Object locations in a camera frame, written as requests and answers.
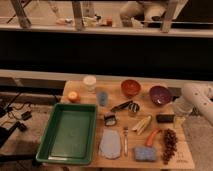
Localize orange bowl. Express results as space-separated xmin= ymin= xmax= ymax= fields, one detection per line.
xmin=121 ymin=79 xmax=141 ymax=98

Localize black eraser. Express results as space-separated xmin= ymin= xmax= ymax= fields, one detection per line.
xmin=156 ymin=114 xmax=174 ymax=123

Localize light blue cloth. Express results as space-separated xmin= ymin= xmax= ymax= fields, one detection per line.
xmin=99 ymin=129 xmax=121 ymax=159

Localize orange fruit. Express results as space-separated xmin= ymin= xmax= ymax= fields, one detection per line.
xmin=68 ymin=91 xmax=80 ymax=103

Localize blue sponge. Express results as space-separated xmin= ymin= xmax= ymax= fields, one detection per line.
xmin=134 ymin=146 xmax=157 ymax=162

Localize orange carrot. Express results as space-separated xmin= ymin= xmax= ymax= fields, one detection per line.
xmin=145 ymin=129 xmax=162 ymax=147

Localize peeled banana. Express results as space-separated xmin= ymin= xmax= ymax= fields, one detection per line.
xmin=132 ymin=115 xmax=152 ymax=135

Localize clear plastic cup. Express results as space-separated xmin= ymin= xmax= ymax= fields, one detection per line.
xmin=83 ymin=75 xmax=96 ymax=93

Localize bunch of dark grapes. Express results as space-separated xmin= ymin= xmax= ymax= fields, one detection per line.
xmin=162 ymin=129 xmax=178 ymax=165

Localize green plastic tray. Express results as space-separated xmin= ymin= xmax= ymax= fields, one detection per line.
xmin=36 ymin=103 xmax=97 ymax=165

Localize purple bowl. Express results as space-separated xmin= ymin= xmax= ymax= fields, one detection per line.
xmin=149 ymin=86 xmax=172 ymax=105

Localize black binder clip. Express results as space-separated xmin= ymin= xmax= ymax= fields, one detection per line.
xmin=104 ymin=114 xmax=117 ymax=126

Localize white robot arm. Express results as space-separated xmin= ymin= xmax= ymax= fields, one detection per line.
xmin=172 ymin=83 xmax=213 ymax=126

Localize black cables on floor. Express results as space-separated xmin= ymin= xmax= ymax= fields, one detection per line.
xmin=0 ymin=92 xmax=33 ymax=148

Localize small blue cup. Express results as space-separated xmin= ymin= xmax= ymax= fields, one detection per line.
xmin=97 ymin=91 xmax=108 ymax=106

